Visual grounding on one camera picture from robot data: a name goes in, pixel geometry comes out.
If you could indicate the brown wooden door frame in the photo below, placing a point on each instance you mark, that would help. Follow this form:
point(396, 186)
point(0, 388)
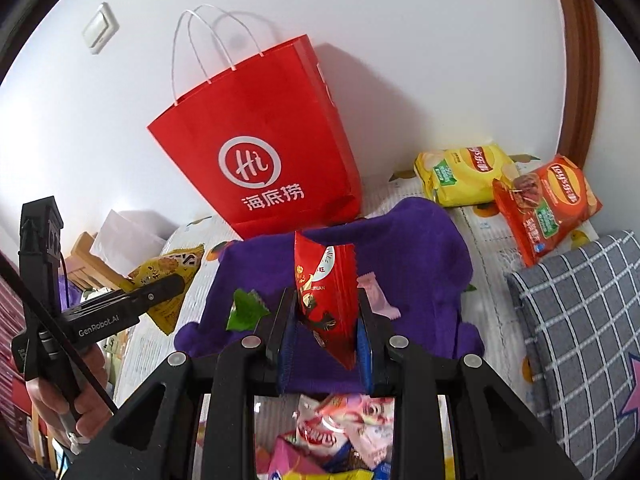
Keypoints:
point(580, 60)

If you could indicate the small pale pink wrapper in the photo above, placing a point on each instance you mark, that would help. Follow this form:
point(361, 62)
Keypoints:
point(377, 300)

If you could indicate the grey checked cloth with star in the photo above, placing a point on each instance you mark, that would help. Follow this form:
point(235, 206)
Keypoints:
point(580, 330)

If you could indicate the white light switch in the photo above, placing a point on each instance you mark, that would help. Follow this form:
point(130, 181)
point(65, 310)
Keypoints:
point(100, 27)

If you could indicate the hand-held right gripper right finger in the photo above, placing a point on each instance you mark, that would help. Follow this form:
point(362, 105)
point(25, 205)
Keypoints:
point(364, 355)

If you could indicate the pink packet with yellow edge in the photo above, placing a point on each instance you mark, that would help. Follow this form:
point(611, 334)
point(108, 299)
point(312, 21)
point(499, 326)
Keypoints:
point(287, 460)

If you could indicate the yellow cookie packet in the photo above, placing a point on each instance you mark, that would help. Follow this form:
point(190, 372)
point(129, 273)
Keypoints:
point(170, 265)

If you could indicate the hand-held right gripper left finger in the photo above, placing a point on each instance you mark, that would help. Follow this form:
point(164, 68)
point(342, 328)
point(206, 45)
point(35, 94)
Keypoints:
point(287, 355)

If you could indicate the white strawberry candy packet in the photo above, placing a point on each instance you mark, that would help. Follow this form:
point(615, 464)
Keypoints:
point(320, 432)

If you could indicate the yellow chip bag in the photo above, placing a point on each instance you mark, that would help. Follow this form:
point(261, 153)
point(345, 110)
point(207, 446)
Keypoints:
point(465, 175)

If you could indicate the white plastic bag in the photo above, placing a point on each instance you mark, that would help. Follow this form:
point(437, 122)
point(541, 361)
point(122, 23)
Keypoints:
point(125, 240)

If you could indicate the green snack packet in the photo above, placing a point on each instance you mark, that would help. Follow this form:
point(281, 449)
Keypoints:
point(245, 310)

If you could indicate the red snack packet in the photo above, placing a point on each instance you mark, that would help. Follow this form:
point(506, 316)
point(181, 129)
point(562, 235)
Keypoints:
point(320, 285)

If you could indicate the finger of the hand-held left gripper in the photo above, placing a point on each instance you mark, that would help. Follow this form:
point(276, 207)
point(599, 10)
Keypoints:
point(155, 289)

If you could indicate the person's left hand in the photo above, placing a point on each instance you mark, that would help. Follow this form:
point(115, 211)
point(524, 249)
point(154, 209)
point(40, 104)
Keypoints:
point(92, 367)

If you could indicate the pink packet with silver band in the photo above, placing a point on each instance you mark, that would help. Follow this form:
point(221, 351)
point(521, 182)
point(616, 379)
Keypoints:
point(372, 442)

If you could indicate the fruit print tablecloth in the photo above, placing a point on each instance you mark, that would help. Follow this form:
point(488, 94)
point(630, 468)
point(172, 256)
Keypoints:
point(495, 280)

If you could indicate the purple towel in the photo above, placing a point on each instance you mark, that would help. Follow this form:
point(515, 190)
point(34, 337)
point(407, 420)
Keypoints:
point(425, 270)

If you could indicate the wooden chair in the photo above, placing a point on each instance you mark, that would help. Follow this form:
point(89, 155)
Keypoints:
point(82, 255)

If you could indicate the red paper bag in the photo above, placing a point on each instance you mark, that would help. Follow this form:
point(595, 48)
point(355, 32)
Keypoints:
point(260, 160)

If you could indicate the orange chip bag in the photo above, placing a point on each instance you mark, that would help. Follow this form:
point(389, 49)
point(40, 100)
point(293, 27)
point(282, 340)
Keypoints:
point(550, 205)

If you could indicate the blue snack packet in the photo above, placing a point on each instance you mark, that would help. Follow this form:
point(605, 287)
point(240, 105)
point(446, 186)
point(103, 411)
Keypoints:
point(385, 471)

